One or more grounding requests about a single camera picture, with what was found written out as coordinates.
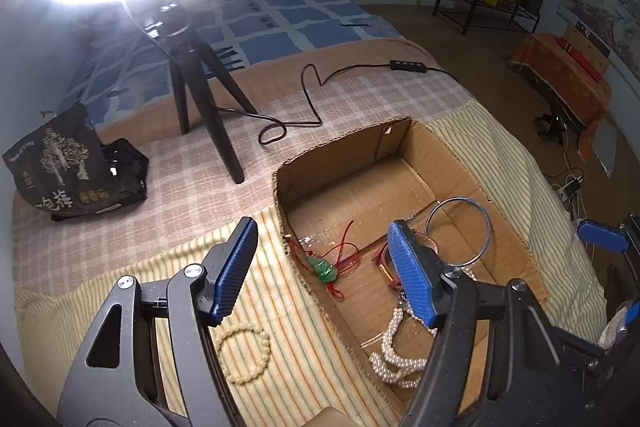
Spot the wall poster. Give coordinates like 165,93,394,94
556,0,640,82

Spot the cardboard box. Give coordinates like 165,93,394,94
271,117,551,423

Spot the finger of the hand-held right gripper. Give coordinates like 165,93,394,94
575,213,640,254
557,301,640,380

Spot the orange covered bench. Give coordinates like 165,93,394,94
509,32,613,162

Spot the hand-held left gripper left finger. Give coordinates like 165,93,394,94
56,216,260,427

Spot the blue patterned blanket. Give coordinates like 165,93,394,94
60,0,401,128

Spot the green jade pendant red cord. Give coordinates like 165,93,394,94
285,219,361,303

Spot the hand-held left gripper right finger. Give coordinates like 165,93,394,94
387,219,588,427

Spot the cream beaded bracelet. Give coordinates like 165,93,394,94
212,326,271,383

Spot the black clamp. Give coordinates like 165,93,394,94
534,112,568,142

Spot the white power strip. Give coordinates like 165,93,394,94
555,177,586,200

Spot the silver bangle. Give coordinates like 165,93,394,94
426,198,493,267

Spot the black printed snack bag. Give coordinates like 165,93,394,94
2,103,150,222

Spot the yellow striped bedsheet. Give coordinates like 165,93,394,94
15,99,608,427

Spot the black cable with switch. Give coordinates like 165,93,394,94
258,59,463,146

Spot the white pearl necklace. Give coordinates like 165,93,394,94
369,304,441,390

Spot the grey panel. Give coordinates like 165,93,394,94
592,122,618,178

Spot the black tripod stand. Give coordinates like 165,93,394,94
142,0,258,185

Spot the white cable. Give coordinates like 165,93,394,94
562,142,593,268

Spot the gold pendant red cord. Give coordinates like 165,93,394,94
372,239,401,288

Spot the pink plaid blanket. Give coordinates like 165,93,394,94
10,39,476,298

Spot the small cream bead string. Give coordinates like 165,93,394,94
599,306,630,351

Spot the wooden board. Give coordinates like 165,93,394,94
562,24,612,80

